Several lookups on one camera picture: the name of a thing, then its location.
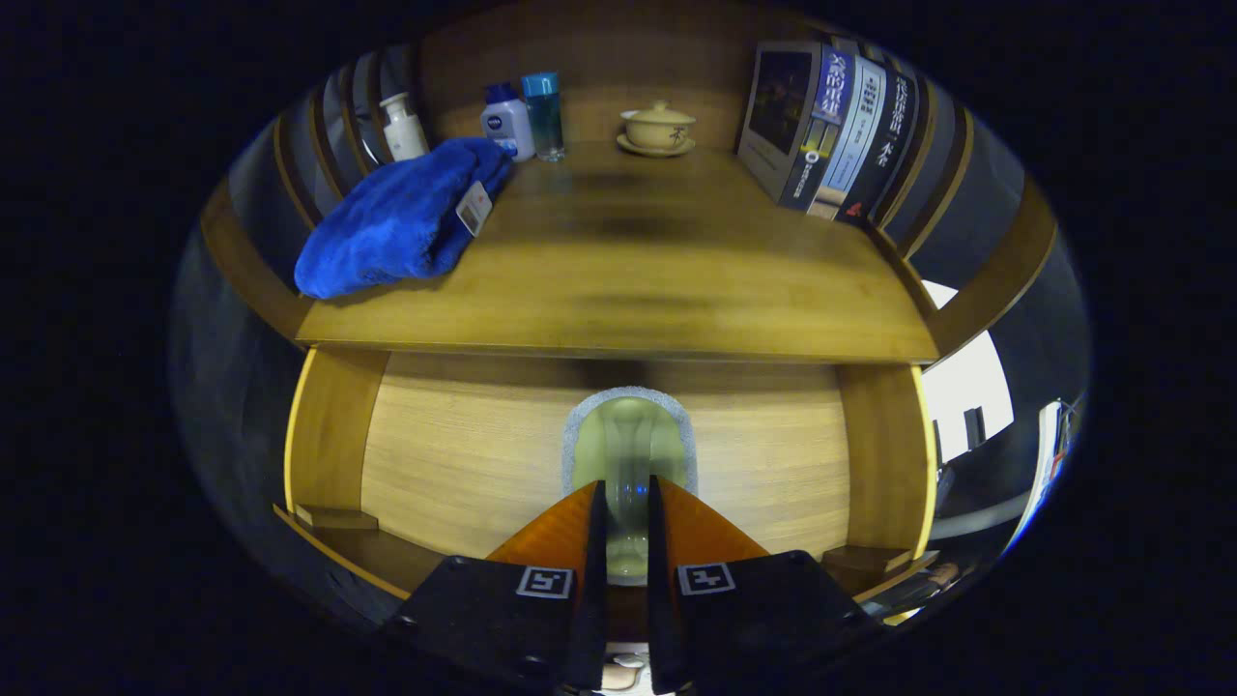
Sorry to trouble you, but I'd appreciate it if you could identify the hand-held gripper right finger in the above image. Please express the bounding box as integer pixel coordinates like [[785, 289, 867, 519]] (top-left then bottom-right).
[[646, 476, 876, 695]]

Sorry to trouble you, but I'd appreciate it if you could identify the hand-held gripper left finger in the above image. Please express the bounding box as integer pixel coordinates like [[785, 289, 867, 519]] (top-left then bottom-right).
[[385, 480, 610, 693]]

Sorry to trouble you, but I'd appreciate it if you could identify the green handled grey scrubber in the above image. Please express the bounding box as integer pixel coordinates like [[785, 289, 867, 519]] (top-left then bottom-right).
[[562, 387, 699, 586]]

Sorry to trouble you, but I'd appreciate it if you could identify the wooden drawer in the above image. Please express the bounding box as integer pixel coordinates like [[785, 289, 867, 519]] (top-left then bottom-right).
[[275, 348, 938, 600]]

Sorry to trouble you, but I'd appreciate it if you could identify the wooden countertop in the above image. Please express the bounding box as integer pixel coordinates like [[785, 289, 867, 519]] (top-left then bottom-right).
[[295, 140, 940, 365]]

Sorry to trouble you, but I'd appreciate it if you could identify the wooden cabinet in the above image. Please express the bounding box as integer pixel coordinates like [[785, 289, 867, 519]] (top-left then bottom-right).
[[198, 0, 1059, 366]]

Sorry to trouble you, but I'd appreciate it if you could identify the blue towel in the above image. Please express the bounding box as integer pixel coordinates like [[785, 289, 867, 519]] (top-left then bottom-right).
[[294, 136, 515, 301]]

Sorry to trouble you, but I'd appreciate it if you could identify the beige lidded teacup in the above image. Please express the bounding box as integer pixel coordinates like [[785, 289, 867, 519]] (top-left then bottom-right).
[[617, 101, 697, 159]]

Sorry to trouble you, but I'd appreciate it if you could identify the white bottle blue cap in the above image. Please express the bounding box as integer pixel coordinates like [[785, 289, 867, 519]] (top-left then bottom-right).
[[480, 82, 535, 162]]

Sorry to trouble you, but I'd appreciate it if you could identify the clear bottle teal cap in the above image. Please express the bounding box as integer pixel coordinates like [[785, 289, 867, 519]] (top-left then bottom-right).
[[521, 72, 566, 163]]

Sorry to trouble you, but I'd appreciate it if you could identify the white pump bottle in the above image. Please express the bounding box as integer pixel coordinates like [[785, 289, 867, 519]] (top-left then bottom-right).
[[379, 92, 429, 162]]

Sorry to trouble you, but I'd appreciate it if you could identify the blue spine book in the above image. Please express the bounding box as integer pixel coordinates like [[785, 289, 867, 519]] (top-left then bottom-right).
[[736, 41, 855, 214]]

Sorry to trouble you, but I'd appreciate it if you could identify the white spine book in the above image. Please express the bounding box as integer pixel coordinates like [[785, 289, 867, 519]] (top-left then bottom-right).
[[810, 53, 888, 221]]

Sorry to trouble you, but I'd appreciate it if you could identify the black spine book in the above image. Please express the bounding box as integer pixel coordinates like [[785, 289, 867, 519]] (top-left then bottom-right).
[[839, 66, 921, 229]]

